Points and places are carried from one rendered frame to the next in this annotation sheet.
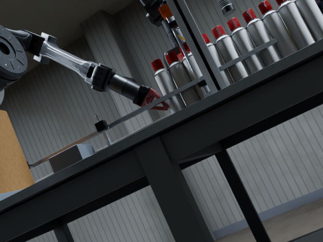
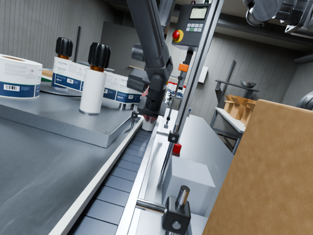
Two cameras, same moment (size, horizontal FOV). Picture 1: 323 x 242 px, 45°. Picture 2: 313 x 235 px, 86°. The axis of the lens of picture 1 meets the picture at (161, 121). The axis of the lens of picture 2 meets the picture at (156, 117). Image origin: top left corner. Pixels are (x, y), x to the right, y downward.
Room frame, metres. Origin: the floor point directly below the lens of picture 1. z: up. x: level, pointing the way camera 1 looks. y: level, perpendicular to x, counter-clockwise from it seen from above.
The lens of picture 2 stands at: (1.32, 0.63, 1.11)
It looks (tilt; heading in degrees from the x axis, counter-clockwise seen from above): 13 degrees down; 260
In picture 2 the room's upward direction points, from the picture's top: 15 degrees clockwise
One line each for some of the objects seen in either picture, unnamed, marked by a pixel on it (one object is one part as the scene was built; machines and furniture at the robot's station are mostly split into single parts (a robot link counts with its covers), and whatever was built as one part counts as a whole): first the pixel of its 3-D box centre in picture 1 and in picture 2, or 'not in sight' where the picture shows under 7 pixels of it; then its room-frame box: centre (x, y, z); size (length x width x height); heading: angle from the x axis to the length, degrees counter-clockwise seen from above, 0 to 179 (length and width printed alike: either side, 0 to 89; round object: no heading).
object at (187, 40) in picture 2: not in sight; (194, 28); (1.09, -0.25, 1.38); 0.17 x 0.10 x 0.19; 133
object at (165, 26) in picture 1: (172, 26); not in sight; (1.26, -0.17, 1.18); 0.07 x 0.06 x 0.07; 161
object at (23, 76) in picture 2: not in sight; (12, 75); (1.83, -0.18, 0.95); 0.20 x 0.20 x 0.14
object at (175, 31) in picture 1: (189, 51); (168, 94); (1.14, -0.17, 1.05); 0.10 x 0.04 x 0.33; 168
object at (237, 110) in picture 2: not in sight; (243, 109); (-0.59, -1.99, 0.97); 0.45 x 0.44 x 0.37; 164
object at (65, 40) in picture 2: not in sight; (62, 64); (1.74, -0.46, 1.04); 0.09 x 0.09 x 0.29
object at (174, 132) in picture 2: (109, 139); (162, 147); (1.19, 0.17, 0.91); 0.07 x 0.03 x 0.17; 168
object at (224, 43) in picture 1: (230, 56); not in sight; (1.17, -0.28, 0.98); 0.05 x 0.05 x 0.20
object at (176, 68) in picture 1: (183, 81); not in sight; (1.21, -0.12, 0.98); 0.05 x 0.05 x 0.20
